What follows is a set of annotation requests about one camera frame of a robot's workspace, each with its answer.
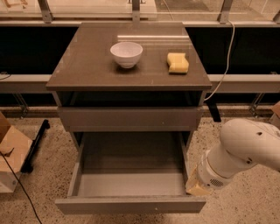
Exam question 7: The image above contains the white cable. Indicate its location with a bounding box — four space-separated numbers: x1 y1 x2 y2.
204 20 236 102

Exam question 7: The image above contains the cardboard box at right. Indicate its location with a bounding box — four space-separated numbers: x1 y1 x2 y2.
269 101 280 129

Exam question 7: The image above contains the black bracket leg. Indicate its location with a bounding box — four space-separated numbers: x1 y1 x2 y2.
206 101 221 123

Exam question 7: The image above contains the grey drawer cabinet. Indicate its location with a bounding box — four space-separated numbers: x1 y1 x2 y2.
46 22 211 145

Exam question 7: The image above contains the black bar stand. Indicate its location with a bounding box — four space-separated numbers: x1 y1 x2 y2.
20 119 50 173

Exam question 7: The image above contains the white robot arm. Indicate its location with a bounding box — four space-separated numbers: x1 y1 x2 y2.
185 118 280 196

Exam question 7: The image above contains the cardboard box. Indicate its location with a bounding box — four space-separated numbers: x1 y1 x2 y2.
0 112 32 193
269 101 280 129

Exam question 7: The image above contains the grey drawer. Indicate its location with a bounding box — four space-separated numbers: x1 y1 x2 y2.
55 132 206 214
58 107 202 132

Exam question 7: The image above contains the white ceramic bowl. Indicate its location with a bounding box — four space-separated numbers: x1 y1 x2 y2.
110 42 143 68

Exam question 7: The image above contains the yellow sponge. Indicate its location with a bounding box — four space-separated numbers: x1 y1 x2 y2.
167 52 189 74

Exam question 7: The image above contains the black cable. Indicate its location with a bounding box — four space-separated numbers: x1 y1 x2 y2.
0 151 44 224

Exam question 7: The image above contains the grey upper drawer front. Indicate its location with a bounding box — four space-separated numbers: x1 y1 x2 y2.
58 107 202 132

